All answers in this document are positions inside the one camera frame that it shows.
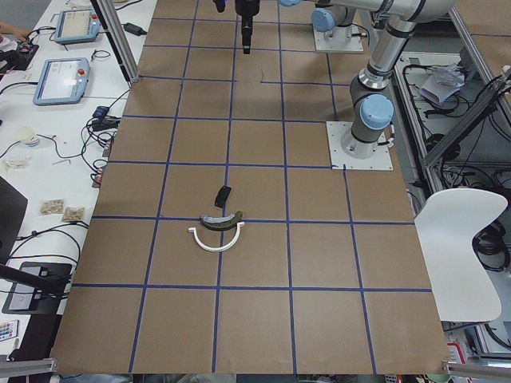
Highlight white tape roll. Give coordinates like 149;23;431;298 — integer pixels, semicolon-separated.
17;126;40;148

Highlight far blue teach pendant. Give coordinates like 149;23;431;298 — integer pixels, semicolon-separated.
53;9;101;45

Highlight blue usb hub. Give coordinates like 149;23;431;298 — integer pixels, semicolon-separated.
93;105;109;119

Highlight white curved plastic bracket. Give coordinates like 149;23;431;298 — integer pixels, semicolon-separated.
187;222;245;253

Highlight black flat brake pad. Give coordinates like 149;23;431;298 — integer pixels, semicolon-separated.
214;185;232;208

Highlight bag of small parts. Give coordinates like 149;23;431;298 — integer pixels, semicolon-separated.
39;199;65;215

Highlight aluminium frame post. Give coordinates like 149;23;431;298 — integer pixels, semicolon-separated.
91;0;140;84

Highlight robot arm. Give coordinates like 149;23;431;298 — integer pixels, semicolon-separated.
311;5;356;39
311;1;456;160

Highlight black device on table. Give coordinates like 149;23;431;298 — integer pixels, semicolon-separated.
1;262;72;314

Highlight near blue teach pendant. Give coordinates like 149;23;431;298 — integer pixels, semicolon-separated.
33;57;90;106

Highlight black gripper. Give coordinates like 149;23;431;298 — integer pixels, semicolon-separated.
235;0;260;54

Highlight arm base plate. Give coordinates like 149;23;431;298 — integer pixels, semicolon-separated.
313;23;364;53
326;121;393;171

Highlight black power adapter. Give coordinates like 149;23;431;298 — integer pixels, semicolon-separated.
123;22;147;36

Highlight olive grey brake shoe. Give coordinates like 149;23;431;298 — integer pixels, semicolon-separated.
200;211;244;231

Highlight white plastic chair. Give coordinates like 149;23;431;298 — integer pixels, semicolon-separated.
414;188;507;322

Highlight blue teach pendant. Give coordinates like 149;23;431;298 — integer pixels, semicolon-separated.
33;57;90;106
53;9;101;45

